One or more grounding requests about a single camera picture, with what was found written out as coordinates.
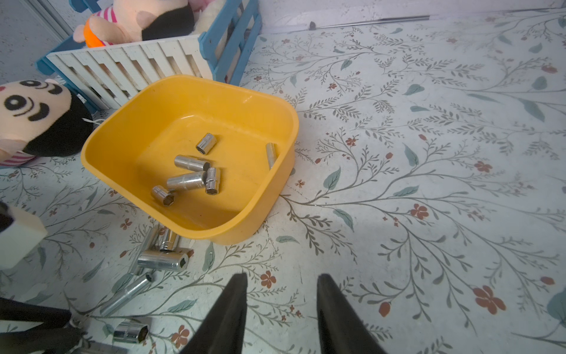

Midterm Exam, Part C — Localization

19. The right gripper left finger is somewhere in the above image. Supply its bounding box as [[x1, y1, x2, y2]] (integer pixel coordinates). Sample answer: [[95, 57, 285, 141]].
[[180, 273, 248, 353]]

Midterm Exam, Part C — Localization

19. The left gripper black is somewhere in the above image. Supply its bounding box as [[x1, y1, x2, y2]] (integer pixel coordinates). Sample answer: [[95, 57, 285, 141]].
[[1, 202, 82, 353]]

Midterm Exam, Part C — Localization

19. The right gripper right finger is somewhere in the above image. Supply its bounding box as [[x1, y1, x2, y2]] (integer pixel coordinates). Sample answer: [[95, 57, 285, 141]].
[[317, 274, 386, 354]]

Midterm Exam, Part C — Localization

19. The small stubby metal socket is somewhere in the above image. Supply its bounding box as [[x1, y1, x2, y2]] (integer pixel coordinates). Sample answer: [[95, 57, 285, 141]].
[[205, 168, 221, 195]]

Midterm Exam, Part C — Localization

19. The medium metal socket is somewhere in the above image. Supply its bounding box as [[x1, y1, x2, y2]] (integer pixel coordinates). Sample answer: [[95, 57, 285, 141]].
[[166, 171, 206, 192]]

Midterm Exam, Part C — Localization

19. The yellow plastic storage box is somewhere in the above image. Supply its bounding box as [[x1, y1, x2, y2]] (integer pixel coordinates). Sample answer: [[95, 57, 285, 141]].
[[81, 75, 299, 245]]

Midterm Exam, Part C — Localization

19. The tiny short metal socket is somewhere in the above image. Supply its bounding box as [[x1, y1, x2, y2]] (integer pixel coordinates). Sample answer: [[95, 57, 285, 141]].
[[196, 133, 217, 155]]

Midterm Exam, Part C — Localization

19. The long thin metal socket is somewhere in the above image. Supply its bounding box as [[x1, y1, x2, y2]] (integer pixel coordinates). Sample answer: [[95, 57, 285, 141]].
[[266, 142, 277, 170]]

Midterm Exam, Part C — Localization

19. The plush doll on table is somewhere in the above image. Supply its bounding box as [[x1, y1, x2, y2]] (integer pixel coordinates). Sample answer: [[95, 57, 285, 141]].
[[1, 80, 94, 168]]

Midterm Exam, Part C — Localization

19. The white and blue toy crib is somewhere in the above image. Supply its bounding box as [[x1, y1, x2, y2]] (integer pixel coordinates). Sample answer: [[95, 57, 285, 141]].
[[35, 1, 262, 112]]

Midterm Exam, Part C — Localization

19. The plush doll in crib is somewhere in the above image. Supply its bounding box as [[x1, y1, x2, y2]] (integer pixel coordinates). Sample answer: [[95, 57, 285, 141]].
[[73, 0, 195, 48]]

